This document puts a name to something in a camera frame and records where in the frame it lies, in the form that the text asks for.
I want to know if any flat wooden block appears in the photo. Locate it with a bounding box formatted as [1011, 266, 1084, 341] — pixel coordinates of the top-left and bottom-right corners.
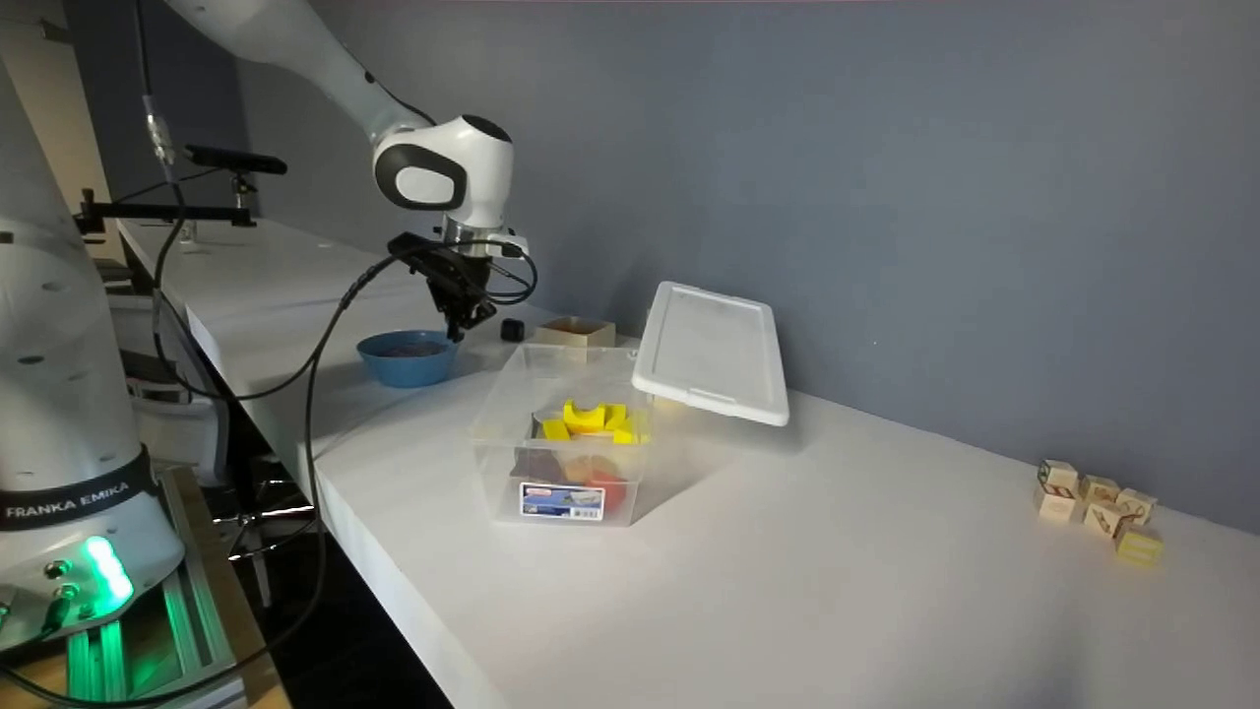
[530, 314, 617, 360]

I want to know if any aluminium profile rail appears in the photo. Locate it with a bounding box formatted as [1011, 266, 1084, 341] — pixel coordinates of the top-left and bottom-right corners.
[56, 572, 257, 709]

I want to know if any clear plastic bin lid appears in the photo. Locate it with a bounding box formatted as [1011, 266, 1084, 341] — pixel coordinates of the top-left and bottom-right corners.
[630, 276, 797, 435]

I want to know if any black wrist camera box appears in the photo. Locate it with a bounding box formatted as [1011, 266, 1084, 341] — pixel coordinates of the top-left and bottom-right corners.
[386, 229, 451, 286]

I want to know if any white equipment box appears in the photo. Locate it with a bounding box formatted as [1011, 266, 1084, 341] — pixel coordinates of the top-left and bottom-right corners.
[100, 291, 235, 493]

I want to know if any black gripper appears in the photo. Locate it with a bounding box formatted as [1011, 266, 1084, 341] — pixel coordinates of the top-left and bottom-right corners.
[428, 240, 503, 349]

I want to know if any clear plastic storage bin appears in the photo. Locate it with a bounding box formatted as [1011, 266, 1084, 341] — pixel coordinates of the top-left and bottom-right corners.
[469, 341, 700, 534]

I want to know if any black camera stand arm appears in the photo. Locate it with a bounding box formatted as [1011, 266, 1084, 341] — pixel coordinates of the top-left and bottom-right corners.
[71, 184, 262, 240]

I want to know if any brown block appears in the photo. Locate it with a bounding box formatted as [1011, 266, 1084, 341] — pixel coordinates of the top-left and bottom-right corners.
[508, 447, 584, 488]

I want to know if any black stereo camera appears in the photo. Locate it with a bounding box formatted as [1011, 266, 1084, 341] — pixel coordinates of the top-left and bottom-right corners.
[180, 142, 291, 182]

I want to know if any wooden base board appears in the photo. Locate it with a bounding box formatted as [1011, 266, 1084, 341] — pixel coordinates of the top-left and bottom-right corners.
[0, 459, 297, 709]

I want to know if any yellow toy piece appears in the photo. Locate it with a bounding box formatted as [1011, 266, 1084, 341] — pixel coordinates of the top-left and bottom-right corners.
[530, 398, 648, 448]

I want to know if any black cable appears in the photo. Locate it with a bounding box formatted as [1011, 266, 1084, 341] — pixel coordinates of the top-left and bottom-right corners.
[0, 251, 545, 709]

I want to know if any red block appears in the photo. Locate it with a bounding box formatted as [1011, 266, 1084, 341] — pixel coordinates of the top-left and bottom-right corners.
[572, 452, 640, 513]

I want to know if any blue bowl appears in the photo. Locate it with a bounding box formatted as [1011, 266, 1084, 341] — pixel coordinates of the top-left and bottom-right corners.
[356, 326, 465, 394]

